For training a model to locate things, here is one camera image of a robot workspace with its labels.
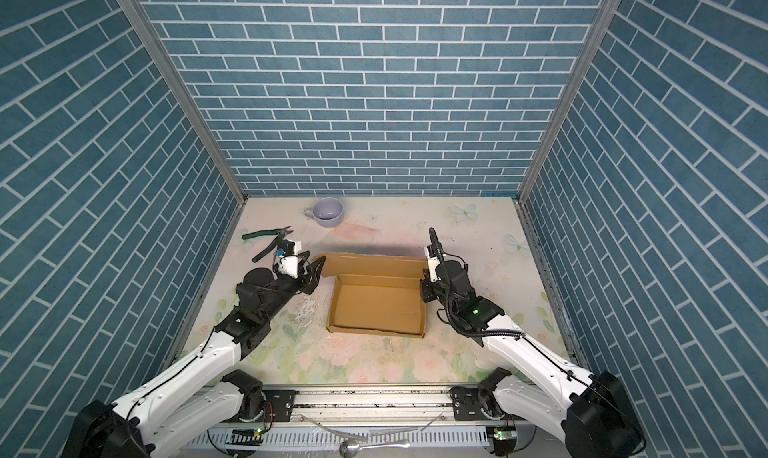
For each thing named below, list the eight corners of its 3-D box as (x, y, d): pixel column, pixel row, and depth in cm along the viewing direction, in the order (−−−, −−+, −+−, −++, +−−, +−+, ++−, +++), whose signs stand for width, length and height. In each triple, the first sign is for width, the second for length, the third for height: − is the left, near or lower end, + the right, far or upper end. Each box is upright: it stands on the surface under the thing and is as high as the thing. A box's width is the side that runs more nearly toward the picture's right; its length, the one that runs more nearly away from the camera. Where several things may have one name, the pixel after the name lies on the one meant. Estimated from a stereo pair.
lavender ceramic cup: (308, 224, 113) (304, 213, 108) (326, 205, 120) (322, 193, 115) (334, 235, 110) (331, 223, 105) (350, 214, 117) (348, 202, 112)
